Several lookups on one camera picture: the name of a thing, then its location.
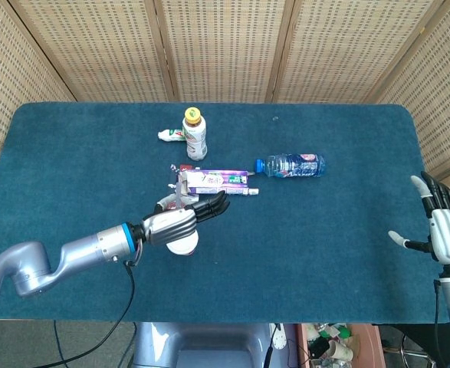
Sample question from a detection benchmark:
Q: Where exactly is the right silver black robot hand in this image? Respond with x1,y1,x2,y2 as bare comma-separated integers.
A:
388,171,450,265

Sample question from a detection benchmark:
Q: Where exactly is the blue carpet table cover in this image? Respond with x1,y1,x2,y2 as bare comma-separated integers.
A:
0,101,450,324

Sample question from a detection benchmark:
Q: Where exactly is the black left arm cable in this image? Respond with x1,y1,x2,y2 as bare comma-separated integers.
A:
32,259,136,368

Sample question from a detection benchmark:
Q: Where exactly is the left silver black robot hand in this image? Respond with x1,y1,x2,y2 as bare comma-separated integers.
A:
140,190,232,246

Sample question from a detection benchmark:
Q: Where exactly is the chrome stool frame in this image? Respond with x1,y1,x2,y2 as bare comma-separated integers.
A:
398,329,437,368

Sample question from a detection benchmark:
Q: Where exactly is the silver robot torso base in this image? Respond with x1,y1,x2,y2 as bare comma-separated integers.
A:
132,322,275,368

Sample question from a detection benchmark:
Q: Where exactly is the white device with black cable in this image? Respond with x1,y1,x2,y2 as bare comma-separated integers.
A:
262,324,287,368

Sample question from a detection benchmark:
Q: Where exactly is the blue sports drink bottle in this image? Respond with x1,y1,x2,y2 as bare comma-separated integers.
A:
255,153,327,179

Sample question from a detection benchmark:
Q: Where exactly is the small white toothpaste tube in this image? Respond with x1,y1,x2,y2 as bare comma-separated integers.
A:
157,128,187,143

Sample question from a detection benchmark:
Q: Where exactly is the pink bin of trash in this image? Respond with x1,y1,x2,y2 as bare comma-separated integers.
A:
296,324,386,368

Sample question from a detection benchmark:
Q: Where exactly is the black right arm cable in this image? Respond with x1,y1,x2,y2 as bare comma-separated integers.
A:
432,279,446,368

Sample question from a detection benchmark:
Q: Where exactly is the blue floor cable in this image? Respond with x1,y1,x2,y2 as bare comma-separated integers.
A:
53,320,71,368

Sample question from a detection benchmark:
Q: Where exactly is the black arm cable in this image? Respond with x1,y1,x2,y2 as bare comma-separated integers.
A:
32,259,136,368
432,279,446,368

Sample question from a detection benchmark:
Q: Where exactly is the purple toothpaste box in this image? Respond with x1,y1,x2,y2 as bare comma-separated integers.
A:
175,169,249,193

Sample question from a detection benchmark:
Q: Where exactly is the woven bamboo folding screen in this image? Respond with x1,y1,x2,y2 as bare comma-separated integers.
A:
0,0,450,215

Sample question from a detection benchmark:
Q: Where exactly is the purple toothpaste tube white cap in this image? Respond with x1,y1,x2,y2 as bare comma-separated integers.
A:
188,186,260,197

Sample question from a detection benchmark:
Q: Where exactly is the yellow-capped white drink bottle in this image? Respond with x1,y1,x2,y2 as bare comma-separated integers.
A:
182,107,208,161

